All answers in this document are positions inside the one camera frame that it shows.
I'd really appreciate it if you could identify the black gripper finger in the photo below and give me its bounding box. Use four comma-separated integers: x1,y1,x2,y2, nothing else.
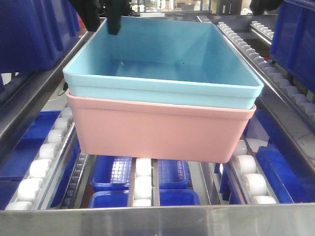
69,0,100,32
105,0,130,35

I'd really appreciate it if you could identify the light blue plastic box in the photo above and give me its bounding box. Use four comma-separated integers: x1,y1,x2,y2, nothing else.
63,17,263,109

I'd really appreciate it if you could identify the pink plastic box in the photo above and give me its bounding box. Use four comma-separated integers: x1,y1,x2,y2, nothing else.
66,92,255,163

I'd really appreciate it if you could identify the blue bin lower shelf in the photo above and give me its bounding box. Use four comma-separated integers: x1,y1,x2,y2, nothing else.
88,156,200,208

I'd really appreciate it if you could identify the blue bin upper left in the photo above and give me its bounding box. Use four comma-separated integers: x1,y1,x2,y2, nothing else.
0,0,80,73

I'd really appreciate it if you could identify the blue bin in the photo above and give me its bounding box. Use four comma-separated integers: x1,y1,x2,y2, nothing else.
0,0,80,73
270,0,315,92

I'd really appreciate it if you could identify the blue bin upper right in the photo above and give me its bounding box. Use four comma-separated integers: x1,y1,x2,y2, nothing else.
270,0,315,92

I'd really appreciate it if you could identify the white roller track middle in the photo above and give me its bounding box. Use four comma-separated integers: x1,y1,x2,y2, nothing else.
127,158,160,207

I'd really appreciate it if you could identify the white roller track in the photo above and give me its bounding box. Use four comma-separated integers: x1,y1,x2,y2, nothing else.
127,158,160,207
228,139,279,205
217,22,315,124
0,107,74,210

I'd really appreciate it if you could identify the white roller track left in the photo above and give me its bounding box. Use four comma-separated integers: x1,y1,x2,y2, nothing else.
0,107,74,210

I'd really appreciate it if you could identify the white roller track far right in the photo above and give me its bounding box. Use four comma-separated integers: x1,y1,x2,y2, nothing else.
217,22,315,124

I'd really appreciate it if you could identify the metal shelf frame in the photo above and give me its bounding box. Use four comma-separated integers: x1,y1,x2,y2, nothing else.
0,32,315,236

